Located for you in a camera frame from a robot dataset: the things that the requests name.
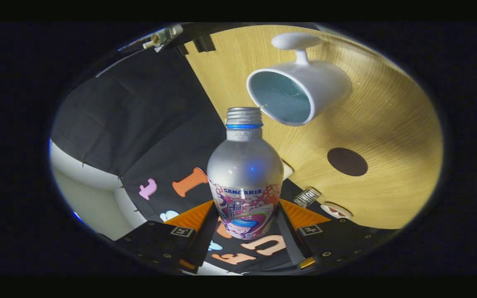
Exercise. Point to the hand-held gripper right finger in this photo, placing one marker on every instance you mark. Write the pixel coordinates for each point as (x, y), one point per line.
(290, 244)

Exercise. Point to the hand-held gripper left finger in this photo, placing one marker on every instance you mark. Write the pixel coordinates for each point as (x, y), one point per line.
(203, 242)

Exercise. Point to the silver juice bottle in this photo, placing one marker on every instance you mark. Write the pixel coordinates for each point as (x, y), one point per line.
(244, 165)

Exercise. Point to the dark brown round coaster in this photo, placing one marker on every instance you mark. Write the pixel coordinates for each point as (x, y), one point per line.
(347, 162)

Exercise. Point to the white cup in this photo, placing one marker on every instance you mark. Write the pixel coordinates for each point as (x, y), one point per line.
(325, 82)

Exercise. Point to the small round plate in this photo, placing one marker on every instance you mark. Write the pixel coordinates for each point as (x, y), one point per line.
(324, 207)

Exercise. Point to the brown food pieces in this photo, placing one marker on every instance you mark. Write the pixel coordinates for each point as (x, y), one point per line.
(337, 212)

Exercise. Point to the white toaster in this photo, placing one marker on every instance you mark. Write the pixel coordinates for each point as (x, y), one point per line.
(288, 170)

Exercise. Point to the black backdrop cloth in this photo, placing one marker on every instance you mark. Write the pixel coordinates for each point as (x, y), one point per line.
(139, 124)

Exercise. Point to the wooden table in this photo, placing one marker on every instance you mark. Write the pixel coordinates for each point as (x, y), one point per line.
(396, 124)

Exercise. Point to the small black block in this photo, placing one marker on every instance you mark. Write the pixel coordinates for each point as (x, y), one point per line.
(182, 50)

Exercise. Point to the large black block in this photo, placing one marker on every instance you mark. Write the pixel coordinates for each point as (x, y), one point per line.
(204, 44)

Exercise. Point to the white device on stand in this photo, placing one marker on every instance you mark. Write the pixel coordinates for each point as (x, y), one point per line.
(162, 38)

